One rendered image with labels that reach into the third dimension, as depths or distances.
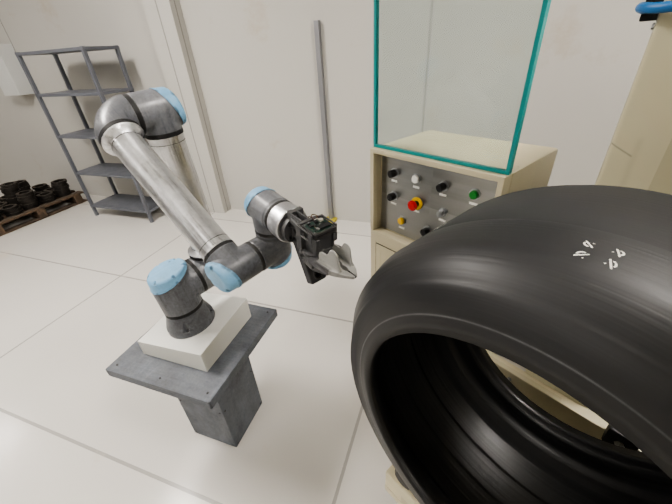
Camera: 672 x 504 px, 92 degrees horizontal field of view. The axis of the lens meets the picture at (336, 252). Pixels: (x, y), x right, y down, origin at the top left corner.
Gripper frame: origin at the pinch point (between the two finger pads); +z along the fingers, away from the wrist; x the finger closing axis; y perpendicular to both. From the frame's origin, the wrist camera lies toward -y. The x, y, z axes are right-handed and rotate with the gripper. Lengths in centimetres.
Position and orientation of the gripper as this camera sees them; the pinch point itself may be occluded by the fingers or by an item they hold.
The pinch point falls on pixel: (351, 276)
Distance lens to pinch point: 67.2
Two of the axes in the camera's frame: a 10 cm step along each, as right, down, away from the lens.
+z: 6.5, 4.7, -5.9
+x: 7.6, -3.8, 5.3
